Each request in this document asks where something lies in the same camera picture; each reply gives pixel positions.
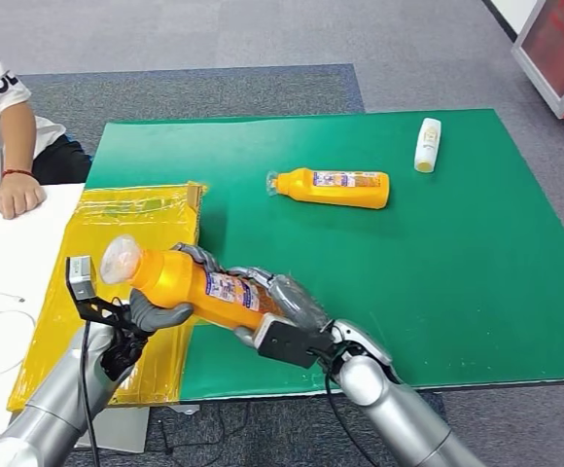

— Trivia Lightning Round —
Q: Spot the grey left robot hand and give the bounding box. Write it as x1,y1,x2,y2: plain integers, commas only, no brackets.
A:
127,288,195,337

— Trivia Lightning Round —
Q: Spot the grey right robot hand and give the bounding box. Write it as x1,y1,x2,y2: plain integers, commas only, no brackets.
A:
171,241,334,349

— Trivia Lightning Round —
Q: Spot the person's left hand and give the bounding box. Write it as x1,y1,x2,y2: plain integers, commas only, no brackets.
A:
0,172,47,221

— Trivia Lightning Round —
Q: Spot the orange detergent bottle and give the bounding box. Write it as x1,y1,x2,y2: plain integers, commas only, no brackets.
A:
99,234,282,333
266,167,390,211

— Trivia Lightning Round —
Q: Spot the small white bottle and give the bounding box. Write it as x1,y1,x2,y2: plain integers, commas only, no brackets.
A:
414,117,443,174

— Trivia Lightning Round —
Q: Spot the white table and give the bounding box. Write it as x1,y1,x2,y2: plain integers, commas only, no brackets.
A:
0,183,150,454

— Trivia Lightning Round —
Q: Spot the yellow taped cardboard box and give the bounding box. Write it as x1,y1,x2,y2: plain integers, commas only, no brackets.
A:
7,182,209,413

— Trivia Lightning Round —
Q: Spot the green table mat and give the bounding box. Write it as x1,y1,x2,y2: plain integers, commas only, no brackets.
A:
83,108,564,402

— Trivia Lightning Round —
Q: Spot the red and white cabinet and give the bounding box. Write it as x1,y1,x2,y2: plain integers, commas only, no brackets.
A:
510,0,564,121

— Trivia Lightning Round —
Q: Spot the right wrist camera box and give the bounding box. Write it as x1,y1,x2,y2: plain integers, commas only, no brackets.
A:
253,314,334,371

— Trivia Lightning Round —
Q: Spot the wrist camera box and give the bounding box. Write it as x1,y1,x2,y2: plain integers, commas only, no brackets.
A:
253,314,334,371
66,255,98,305

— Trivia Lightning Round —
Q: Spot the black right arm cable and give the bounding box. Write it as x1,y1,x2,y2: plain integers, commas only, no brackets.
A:
324,370,377,467

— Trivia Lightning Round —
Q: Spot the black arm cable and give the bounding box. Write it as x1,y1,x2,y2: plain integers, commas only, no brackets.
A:
79,320,101,467
324,370,377,467

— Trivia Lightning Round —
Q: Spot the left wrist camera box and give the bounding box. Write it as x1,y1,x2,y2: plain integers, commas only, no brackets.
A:
66,255,98,305

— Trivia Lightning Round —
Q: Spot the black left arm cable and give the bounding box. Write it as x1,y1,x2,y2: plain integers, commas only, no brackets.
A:
79,320,101,467

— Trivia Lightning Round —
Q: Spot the black floor cable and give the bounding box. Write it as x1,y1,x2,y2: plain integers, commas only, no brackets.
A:
157,404,229,455

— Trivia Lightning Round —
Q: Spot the thin white cable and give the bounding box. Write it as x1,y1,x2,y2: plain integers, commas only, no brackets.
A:
0,293,38,381

